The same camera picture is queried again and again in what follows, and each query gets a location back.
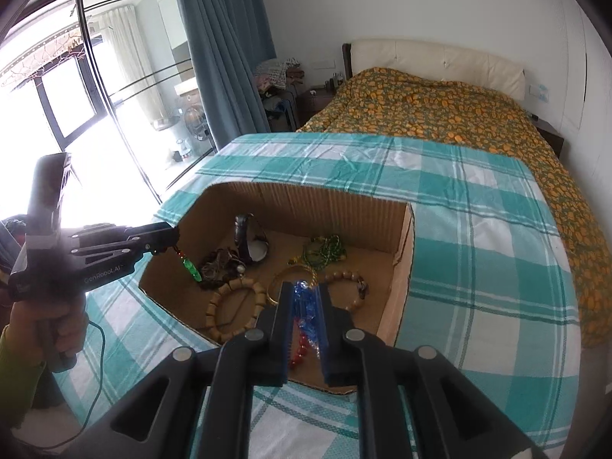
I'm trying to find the green pendant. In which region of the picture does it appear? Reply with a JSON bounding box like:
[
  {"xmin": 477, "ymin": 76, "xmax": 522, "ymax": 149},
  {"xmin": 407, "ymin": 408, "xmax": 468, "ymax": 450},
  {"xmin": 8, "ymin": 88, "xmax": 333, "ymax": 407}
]
[{"xmin": 173, "ymin": 246, "xmax": 202, "ymax": 283}]

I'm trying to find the black bead bracelet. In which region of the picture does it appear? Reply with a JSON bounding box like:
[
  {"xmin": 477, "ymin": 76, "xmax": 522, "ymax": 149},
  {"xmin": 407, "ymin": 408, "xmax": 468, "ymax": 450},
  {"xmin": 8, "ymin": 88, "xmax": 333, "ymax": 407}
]
[{"xmin": 196, "ymin": 246, "xmax": 248, "ymax": 291}]

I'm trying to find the large tan wooden bead bracelet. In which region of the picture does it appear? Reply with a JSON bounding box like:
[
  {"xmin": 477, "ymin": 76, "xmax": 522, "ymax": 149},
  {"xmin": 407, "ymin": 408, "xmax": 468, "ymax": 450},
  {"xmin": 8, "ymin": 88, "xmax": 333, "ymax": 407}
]
[{"xmin": 204, "ymin": 277, "xmax": 268, "ymax": 344}]

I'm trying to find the black wrist watch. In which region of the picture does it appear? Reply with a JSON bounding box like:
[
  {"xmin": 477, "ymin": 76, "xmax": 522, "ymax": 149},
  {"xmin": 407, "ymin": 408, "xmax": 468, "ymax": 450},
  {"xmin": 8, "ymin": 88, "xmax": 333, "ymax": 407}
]
[{"xmin": 234, "ymin": 213, "xmax": 270, "ymax": 265}]

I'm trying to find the red bead bracelet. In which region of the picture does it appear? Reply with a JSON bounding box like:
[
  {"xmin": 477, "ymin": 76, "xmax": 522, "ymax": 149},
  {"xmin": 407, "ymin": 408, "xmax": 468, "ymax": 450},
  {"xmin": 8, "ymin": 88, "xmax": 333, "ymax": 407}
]
[{"xmin": 287, "ymin": 328, "xmax": 311, "ymax": 370}]

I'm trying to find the blue crystal bead strand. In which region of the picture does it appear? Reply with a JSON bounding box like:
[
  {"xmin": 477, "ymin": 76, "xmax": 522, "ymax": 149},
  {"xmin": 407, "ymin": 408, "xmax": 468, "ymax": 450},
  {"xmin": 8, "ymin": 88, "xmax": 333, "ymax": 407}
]
[{"xmin": 293, "ymin": 281, "xmax": 319, "ymax": 356}]

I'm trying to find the gold bangle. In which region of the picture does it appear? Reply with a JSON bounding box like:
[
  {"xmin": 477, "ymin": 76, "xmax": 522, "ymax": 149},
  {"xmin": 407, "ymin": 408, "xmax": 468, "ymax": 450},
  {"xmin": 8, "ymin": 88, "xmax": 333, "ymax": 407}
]
[{"xmin": 267, "ymin": 263, "xmax": 319, "ymax": 307}]

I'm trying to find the green bead necklace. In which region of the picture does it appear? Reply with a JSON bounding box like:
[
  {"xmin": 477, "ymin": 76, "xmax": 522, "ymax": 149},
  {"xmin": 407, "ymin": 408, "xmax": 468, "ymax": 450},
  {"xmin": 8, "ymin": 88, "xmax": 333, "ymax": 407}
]
[{"xmin": 287, "ymin": 233, "xmax": 348, "ymax": 267}]

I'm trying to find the brown wooden bead bracelet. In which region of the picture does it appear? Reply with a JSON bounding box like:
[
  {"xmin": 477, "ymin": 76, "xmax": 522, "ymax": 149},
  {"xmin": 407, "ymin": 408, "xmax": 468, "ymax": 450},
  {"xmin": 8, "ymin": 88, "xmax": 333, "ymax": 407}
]
[{"xmin": 318, "ymin": 269, "xmax": 371, "ymax": 314}]

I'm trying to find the person's left hand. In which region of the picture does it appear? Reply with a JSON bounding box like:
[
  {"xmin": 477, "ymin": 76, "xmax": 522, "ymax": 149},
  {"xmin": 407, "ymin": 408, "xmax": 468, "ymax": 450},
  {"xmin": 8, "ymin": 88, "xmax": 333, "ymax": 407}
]
[{"xmin": 4, "ymin": 293, "xmax": 89, "ymax": 367}]

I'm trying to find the open cardboard box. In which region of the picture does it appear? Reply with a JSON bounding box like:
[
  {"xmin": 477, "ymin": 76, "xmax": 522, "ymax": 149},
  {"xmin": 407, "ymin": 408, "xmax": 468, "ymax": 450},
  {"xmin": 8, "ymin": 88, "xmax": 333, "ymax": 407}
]
[{"xmin": 138, "ymin": 180, "xmax": 416, "ymax": 395}]

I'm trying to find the grey washing machine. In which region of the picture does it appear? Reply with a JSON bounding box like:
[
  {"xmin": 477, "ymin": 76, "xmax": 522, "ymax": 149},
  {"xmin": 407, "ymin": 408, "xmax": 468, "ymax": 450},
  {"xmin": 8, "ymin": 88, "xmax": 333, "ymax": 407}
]
[{"xmin": 177, "ymin": 91, "xmax": 214, "ymax": 156}]

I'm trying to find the teal plaid tablecloth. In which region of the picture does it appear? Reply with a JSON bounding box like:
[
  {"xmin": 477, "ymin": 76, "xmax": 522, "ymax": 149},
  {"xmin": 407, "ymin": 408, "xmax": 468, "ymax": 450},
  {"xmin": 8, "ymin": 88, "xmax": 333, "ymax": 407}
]
[{"xmin": 52, "ymin": 132, "xmax": 582, "ymax": 459}]

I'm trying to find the black framed glass sliding door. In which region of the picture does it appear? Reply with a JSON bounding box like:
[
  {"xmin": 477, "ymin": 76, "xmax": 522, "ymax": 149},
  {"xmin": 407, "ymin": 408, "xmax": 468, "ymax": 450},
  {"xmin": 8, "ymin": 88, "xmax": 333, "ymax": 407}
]
[{"xmin": 1, "ymin": 0, "xmax": 215, "ymax": 219}]

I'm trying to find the pile of clothes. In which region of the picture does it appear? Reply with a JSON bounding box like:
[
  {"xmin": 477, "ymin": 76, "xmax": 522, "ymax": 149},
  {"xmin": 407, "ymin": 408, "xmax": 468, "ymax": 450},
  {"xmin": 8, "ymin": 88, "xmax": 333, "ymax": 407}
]
[{"xmin": 253, "ymin": 58, "xmax": 305, "ymax": 93}]

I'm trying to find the dark wooden left nightstand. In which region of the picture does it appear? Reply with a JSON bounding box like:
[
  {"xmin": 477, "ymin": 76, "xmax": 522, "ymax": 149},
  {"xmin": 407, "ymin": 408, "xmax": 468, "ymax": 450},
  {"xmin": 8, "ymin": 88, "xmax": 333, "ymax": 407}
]
[{"xmin": 297, "ymin": 88, "xmax": 335, "ymax": 125}]

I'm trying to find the dark wooden nightstand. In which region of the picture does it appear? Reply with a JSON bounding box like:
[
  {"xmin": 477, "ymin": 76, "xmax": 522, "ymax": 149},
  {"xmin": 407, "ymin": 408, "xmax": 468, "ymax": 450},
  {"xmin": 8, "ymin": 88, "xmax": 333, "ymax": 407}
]
[
  {"xmin": 297, "ymin": 88, "xmax": 335, "ymax": 125},
  {"xmin": 528, "ymin": 113, "xmax": 564, "ymax": 159}
]

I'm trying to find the teal blue curtain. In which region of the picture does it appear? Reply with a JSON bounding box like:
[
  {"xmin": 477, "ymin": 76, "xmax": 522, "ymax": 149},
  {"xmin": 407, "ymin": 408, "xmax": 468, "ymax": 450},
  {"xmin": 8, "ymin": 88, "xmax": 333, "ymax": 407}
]
[{"xmin": 177, "ymin": 0, "xmax": 276, "ymax": 149}]

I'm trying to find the orange floral bedspread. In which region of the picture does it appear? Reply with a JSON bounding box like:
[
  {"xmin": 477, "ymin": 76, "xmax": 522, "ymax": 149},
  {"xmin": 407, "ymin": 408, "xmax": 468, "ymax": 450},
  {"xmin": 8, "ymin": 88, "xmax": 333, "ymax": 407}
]
[{"xmin": 303, "ymin": 67, "xmax": 611, "ymax": 348}]

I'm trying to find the dark wooden right nightstand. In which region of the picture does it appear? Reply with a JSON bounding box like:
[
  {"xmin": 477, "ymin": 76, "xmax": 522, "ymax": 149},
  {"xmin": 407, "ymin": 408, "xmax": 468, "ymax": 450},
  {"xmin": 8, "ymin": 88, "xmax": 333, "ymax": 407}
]
[{"xmin": 528, "ymin": 113, "xmax": 564, "ymax": 159}]

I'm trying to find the cream padded headboard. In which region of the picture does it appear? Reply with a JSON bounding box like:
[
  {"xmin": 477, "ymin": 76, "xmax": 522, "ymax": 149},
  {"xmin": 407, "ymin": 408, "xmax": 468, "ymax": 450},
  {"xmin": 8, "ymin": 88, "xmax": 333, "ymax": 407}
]
[{"xmin": 341, "ymin": 38, "xmax": 526, "ymax": 102}]

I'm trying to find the white built-in wardrobe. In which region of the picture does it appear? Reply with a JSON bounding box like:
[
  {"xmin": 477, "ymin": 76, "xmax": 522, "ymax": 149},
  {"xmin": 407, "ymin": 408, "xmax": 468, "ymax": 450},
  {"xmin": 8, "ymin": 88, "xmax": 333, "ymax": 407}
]
[{"xmin": 561, "ymin": 0, "xmax": 611, "ymax": 239}]

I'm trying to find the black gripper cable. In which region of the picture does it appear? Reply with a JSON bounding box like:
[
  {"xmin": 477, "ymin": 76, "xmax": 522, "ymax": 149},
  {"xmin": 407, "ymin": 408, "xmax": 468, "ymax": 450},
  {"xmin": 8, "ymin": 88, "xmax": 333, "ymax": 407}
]
[{"xmin": 8, "ymin": 319, "xmax": 106, "ymax": 450}]

